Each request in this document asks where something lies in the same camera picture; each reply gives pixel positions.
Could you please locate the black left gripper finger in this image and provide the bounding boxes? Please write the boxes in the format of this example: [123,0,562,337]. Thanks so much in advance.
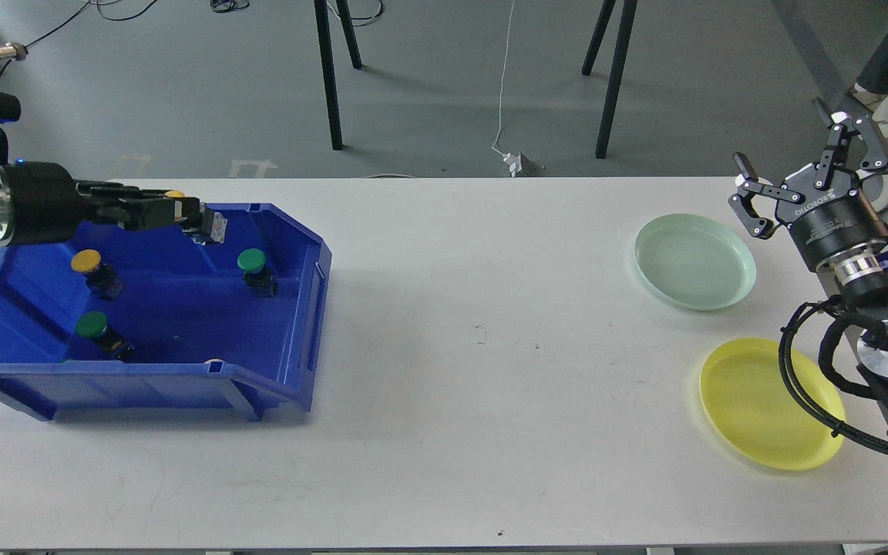
[75,180,202,220]
[116,207,227,245]

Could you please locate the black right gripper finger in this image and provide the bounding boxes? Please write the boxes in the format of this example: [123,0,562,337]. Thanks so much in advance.
[728,153,799,241]
[812,98,888,190]

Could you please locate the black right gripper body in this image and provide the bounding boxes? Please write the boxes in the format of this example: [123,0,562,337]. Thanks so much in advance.
[775,163,888,273]

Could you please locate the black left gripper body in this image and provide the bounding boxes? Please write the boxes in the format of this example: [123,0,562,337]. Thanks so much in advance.
[0,161,117,247]

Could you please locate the green push button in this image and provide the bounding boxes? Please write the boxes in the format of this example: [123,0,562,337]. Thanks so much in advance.
[237,248,278,298]
[75,311,136,361]

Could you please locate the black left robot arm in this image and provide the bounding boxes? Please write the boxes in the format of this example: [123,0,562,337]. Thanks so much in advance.
[0,92,227,246]

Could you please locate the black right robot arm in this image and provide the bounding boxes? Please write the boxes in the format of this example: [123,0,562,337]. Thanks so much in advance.
[728,99,888,456]

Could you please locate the light green plate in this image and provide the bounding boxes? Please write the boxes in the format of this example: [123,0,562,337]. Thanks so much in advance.
[631,214,757,311]

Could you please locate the yellow plate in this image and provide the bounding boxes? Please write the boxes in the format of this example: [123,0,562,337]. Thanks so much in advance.
[698,338,843,472]

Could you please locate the blue plastic bin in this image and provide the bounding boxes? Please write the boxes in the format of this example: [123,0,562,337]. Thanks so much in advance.
[0,203,331,421]

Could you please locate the black stand legs right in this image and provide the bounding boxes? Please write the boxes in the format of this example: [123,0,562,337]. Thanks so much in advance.
[581,1,639,160]

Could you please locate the black stand legs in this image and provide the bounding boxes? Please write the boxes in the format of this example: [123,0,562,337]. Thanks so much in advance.
[313,0,362,151]
[581,1,639,160]

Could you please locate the black stand legs left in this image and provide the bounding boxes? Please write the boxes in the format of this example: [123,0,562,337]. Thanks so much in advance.
[313,0,362,151]

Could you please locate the black floor cable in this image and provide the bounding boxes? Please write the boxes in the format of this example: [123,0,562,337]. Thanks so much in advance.
[0,0,160,126]

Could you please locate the white cable with plug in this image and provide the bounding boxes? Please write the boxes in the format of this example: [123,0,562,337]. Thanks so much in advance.
[492,0,539,178]

